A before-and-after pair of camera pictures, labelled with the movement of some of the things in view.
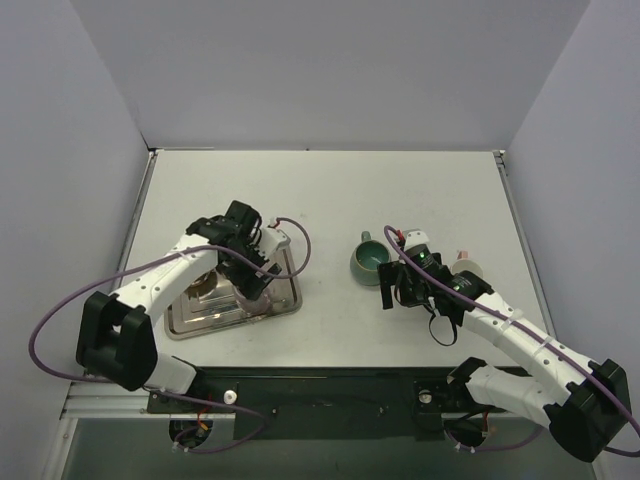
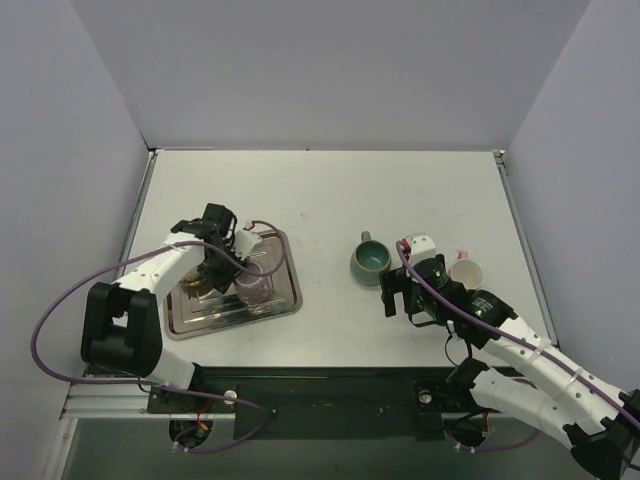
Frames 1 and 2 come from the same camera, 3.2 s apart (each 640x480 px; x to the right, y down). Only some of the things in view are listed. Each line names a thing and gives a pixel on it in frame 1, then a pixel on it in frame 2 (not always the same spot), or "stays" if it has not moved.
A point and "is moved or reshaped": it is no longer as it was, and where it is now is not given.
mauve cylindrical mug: (253, 308) is moved or reshaped
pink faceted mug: (463, 262) stays
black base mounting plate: (342, 403) stays
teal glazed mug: (366, 257) stays
